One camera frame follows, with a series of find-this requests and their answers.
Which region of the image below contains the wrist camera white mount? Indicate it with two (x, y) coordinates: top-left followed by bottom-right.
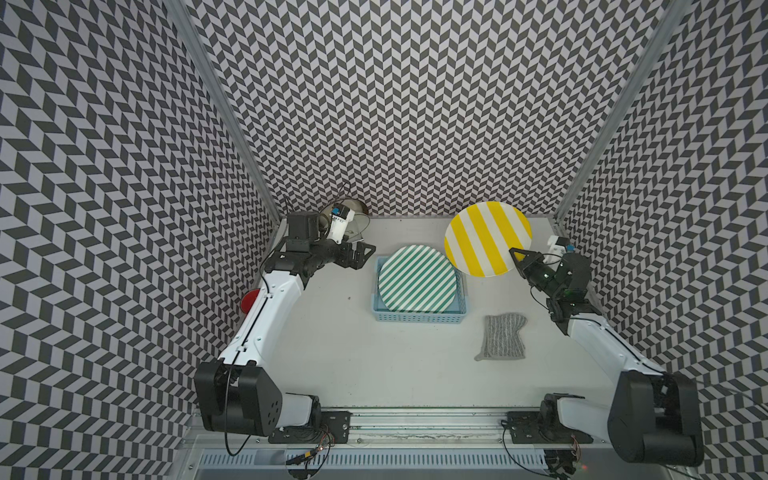
(327, 203), (355, 244)
(547, 235), (575, 256)

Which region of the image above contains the grey fluffy cloth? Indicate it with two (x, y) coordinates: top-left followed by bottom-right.
(474, 313), (528, 361)

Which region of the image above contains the red plastic cup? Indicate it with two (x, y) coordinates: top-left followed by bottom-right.
(240, 288), (260, 315)

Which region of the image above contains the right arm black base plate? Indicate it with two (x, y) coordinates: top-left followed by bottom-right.
(505, 410), (594, 445)

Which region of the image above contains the green white striped plate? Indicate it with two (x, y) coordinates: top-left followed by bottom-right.
(377, 244), (458, 314)

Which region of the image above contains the yellow white striped plate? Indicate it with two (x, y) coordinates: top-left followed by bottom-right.
(443, 201), (533, 278)

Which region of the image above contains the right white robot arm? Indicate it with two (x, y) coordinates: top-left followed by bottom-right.
(510, 248), (704, 467)

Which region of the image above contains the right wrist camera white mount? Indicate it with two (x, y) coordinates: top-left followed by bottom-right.
(547, 235), (575, 256)

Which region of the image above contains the aluminium front rail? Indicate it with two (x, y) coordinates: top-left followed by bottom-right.
(179, 407), (691, 451)

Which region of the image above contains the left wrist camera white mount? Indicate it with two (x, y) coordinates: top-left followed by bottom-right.
(327, 203), (355, 244)

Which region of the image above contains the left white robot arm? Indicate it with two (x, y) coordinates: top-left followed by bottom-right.
(194, 204), (376, 437)

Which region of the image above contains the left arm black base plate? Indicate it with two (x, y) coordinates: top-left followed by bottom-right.
(268, 410), (352, 446)

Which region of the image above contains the light blue plastic basket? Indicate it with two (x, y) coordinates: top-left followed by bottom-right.
(371, 255), (469, 325)

